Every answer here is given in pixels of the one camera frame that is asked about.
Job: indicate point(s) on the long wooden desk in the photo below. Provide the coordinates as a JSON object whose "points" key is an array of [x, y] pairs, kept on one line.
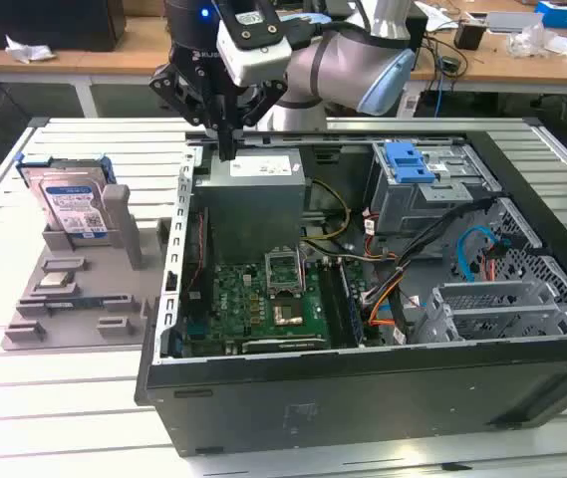
{"points": [[113, 62]]}

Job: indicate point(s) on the white blue label tag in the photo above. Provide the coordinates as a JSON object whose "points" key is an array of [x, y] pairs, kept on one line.
{"points": [[410, 103]]}

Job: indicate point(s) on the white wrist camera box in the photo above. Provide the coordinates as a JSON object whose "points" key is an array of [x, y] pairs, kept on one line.
{"points": [[258, 62]]}

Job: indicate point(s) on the silver drive cage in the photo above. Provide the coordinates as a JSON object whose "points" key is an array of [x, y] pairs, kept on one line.
{"points": [[402, 209]]}

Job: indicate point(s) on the cluttered wooden desk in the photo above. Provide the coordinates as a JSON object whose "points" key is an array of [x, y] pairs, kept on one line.
{"points": [[502, 70]]}

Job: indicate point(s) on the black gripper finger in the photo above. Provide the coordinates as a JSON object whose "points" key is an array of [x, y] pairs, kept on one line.
{"points": [[183, 97], [263, 102]]}

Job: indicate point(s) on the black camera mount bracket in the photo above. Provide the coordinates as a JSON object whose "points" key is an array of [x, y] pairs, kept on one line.
{"points": [[248, 12]]}

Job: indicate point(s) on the clear plastic bag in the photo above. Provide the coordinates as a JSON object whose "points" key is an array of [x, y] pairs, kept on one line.
{"points": [[527, 40]]}

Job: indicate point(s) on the hard disk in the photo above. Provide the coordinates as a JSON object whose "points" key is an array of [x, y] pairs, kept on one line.
{"points": [[71, 199]]}

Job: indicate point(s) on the crumpled white paper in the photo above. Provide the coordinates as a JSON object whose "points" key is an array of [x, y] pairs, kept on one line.
{"points": [[26, 50]]}

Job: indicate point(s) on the black open PC case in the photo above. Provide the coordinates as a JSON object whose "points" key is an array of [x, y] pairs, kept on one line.
{"points": [[363, 398]]}

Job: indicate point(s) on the black RAM slot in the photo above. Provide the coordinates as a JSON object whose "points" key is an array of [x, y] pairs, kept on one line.
{"points": [[327, 304], [339, 309]]}

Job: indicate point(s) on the black graphics card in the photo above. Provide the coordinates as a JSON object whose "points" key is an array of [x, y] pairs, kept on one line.
{"points": [[283, 344]]}

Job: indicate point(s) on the silver disk bay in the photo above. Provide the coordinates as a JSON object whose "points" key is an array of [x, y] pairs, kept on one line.
{"points": [[487, 304]]}

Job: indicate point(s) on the grey parts rack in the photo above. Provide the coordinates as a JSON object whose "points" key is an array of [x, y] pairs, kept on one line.
{"points": [[93, 279]]}

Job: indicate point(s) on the blue plastic drive carrier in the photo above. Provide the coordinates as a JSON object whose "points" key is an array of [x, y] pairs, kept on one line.
{"points": [[407, 164]]}

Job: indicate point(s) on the grey power supply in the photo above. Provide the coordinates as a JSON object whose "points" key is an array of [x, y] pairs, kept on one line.
{"points": [[248, 214]]}

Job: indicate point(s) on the silver CPU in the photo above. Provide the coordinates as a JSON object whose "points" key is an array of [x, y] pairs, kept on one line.
{"points": [[55, 280]]}

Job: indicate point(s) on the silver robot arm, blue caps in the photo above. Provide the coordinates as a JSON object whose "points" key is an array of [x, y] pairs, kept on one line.
{"points": [[333, 70]]}

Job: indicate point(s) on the green motherboard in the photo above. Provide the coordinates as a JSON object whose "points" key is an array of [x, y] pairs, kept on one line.
{"points": [[233, 309]]}

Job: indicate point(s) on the small black box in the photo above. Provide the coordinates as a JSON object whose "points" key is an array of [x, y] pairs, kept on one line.
{"points": [[468, 36]]}

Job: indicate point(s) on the grey flat box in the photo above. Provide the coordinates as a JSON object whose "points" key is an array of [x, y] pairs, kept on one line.
{"points": [[512, 21]]}

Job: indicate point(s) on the CPU socket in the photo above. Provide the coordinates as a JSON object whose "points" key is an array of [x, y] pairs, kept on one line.
{"points": [[288, 314]]}

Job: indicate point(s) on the large black box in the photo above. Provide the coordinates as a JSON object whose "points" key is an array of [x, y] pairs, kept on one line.
{"points": [[39, 22]]}

